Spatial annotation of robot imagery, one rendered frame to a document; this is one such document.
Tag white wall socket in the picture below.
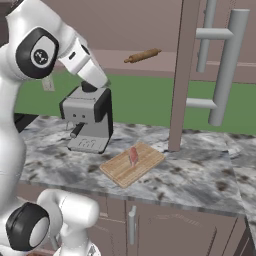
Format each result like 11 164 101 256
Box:
41 75 56 92

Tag grey base cabinet door handle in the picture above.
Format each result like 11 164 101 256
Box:
127 205 138 247

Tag wooden rolling pin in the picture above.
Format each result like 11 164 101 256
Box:
123 47 163 65

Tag wooden cutting board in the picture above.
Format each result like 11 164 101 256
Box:
99 141 167 190

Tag black hob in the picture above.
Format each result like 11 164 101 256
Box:
13 112 40 134

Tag raw pink meat piece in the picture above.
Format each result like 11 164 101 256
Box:
127 146 141 168

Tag grey wall cabinet door handle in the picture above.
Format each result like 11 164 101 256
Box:
195 0 219 74
185 8 251 127

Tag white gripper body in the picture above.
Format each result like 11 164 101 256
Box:
76 59 110 89

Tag brown wall cabinet body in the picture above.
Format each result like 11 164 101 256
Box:
42 0 184 80

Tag grey black coffee machine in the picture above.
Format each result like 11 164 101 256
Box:
59 85 115 155

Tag brown base cabinet door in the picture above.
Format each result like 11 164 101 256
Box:
125 199 242 256
83 194 127 256

